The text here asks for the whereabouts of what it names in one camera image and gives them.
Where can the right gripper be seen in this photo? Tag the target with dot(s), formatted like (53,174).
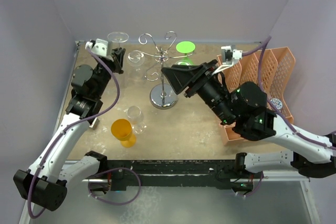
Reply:
(180,78)

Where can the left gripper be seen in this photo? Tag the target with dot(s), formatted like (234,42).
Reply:
(117,56)

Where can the clear wine glass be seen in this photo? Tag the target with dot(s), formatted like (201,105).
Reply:
(136,59)
(117,38)
(136,118)

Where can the green plastic wine glass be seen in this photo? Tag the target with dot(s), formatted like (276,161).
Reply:
(186,48)

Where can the orange plastic wine glass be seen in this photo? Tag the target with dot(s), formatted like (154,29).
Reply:
(122,130)

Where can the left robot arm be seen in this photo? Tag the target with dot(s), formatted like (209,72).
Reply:
(45,183)

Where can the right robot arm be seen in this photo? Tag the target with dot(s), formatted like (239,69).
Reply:
(246,108)

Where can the chrome wine glass rack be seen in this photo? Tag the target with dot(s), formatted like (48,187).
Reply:
(162,95)

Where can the small white card box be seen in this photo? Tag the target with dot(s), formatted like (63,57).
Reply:
(94,124)

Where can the orange plastic file organizer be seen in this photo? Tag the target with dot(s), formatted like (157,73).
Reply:
(276,68)

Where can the blue patterned round item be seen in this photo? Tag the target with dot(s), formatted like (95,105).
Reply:
(277,103)

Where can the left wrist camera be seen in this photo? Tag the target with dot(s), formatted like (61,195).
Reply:
(99,47)

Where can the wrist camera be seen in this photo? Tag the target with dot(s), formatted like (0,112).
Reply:
(99,47)
(230,56)

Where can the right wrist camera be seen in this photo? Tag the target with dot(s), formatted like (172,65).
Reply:
(230,56)

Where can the black base frame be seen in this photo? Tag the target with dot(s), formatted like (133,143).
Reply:
(220,174)

